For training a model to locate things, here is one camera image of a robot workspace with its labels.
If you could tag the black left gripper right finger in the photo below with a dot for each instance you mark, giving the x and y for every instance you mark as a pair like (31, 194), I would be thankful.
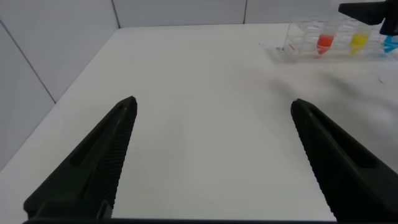
(342, 161)

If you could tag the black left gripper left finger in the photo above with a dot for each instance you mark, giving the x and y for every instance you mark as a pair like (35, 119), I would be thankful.
(93, 161)

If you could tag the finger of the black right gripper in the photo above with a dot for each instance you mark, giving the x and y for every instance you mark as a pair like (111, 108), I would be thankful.
(367, 12)
(392, 21)

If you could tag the blue pigment test tube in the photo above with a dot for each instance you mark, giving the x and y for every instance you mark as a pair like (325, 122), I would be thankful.
(391, 43)

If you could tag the red pigment test tube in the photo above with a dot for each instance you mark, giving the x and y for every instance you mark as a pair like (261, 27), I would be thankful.
(324, 42)

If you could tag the yellow pigment test tube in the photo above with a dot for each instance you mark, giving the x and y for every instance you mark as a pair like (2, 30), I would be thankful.
(359, 42)

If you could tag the clear plastic test tube rack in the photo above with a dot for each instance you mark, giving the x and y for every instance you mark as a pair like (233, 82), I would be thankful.
(306, 40)

